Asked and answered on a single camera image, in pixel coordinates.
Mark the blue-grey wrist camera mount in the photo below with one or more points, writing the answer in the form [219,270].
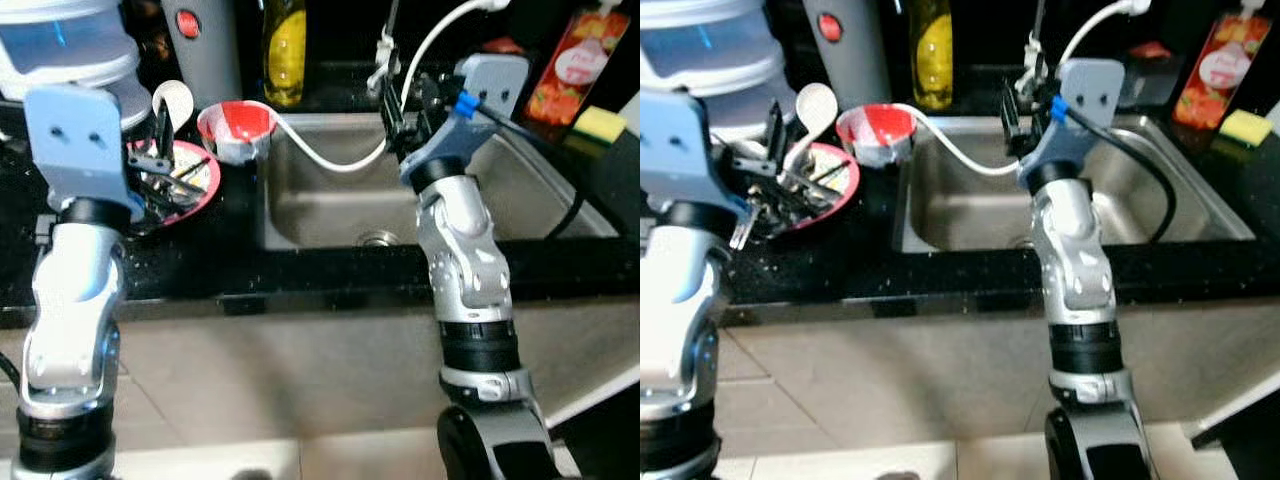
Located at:
[480,100]
[1085,100]
[75,140]
[675,150]

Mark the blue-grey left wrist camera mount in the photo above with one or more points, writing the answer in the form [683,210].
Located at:
[675,150]
[75,140]

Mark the red round plate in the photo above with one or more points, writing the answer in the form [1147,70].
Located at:
[200,175]
[835,185]

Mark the silver fork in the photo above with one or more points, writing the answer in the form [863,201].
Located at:
[748,232]

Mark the white plastic spoon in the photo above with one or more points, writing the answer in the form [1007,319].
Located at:
[176,98]
[815,103]

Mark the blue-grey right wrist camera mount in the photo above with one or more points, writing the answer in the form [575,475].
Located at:
[480,100]
[1085,100]

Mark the yellow sponge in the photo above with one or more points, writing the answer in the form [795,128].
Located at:
[1245,127]
[598,124]

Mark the stainless steel sink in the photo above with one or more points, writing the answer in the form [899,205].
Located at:
[330,205]
[950,210]

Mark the red foil-rimmed cup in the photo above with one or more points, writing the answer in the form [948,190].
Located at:
[876,128]
[238,125]

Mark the beige cabinet front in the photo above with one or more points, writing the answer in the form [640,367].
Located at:
[900,360]

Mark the red lidded container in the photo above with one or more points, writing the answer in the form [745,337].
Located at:
[503,46]

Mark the metal faucet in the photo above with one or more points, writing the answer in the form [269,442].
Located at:
[1030,45]
[384,50]

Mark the yellow dish soap bottle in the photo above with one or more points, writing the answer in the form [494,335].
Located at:
[932,55]
[285,50]

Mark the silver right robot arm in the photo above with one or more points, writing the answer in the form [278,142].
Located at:
[1080,260]
[465,260]

